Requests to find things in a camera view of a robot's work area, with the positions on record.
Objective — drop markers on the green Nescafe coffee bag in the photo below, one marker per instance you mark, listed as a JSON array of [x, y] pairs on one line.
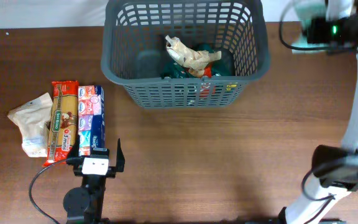
[[214, 69]]

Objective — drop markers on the Kleenex tissue multipack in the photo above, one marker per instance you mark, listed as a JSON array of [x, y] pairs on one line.
[[91, 125]]

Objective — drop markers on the San Remo spaghetti packet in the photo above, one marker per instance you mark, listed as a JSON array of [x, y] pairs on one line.
[[63, 121]]

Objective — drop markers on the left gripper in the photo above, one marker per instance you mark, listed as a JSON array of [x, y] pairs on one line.
[[111, 171]]

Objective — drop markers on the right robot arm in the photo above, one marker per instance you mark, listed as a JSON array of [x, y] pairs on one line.
[[334, 170]]

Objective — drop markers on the beige paper pouch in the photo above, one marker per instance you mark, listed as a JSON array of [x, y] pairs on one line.
[[196, 63], [31, 119]]

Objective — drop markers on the grey plastic basket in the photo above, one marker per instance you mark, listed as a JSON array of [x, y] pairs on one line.
[[134, 48]]

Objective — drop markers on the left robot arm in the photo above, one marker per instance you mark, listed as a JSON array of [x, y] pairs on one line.
[[84, 204]]

